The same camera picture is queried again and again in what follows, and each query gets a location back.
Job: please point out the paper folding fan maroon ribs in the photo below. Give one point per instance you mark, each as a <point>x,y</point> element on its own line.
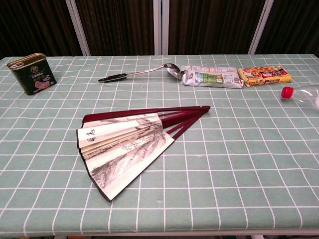
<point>119,149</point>

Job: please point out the crumpled silver snack bag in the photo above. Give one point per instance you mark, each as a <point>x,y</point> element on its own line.
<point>211,77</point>

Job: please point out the green white grid tablecloth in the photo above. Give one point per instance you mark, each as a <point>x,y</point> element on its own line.
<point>224,161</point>

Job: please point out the yellow snack box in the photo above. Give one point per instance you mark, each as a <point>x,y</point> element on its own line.
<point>264,76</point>

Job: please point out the dark green luncheon meat can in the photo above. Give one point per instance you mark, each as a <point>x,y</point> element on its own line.
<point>35,74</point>

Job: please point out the clear bottle red cap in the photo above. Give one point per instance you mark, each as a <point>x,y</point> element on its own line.
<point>306,95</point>

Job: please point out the dark screen panel white frame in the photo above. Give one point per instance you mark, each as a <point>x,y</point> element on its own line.
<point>117,25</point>
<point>294,25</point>
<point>32,25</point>
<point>211,25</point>

